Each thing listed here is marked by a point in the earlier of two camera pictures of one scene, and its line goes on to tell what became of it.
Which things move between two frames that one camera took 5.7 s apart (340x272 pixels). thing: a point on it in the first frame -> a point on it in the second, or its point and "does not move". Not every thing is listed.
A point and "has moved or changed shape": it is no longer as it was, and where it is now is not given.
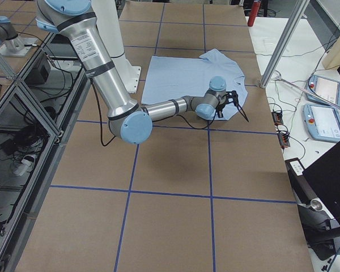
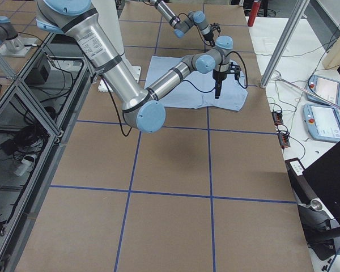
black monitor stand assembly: x=323 y=192 does not move
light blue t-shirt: x=168 y=78 has moved or changed shape
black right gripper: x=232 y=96 -> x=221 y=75
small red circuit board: x=277 y=117 does not move
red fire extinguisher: x=255 y=10 does not move
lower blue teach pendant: x=323 y=123 does not move
